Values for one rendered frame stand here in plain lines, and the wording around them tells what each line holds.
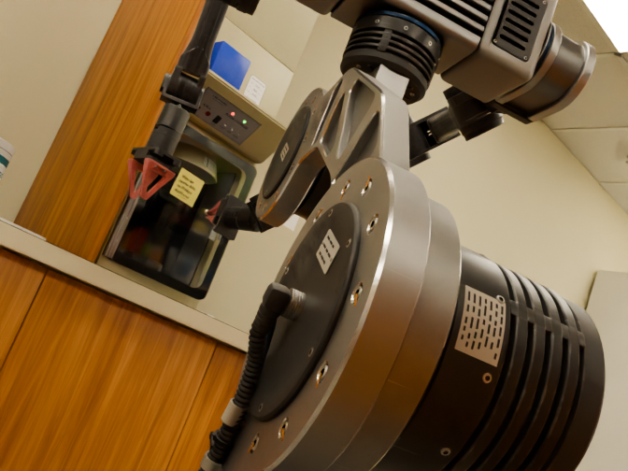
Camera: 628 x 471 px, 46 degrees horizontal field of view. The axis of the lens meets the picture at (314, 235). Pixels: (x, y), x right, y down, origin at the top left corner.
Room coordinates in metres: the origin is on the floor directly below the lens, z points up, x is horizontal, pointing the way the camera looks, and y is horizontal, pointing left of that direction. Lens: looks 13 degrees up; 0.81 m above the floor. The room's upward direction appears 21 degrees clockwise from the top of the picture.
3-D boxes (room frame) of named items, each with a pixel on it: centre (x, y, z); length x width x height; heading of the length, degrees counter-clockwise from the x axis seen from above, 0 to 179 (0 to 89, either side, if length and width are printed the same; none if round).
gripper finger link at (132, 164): (1.48, 0.36, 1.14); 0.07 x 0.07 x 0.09; 41
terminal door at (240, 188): (1.91, 0.33, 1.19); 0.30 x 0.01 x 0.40; 126
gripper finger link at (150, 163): (1.47, 0.35, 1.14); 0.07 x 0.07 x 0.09; 41
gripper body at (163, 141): (1.48, 0.36, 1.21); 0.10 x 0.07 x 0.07; 41
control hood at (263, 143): (1.88, 0.31, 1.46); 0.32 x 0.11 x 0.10; 131
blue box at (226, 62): (1.82, 0.38, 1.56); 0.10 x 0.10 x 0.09; 41
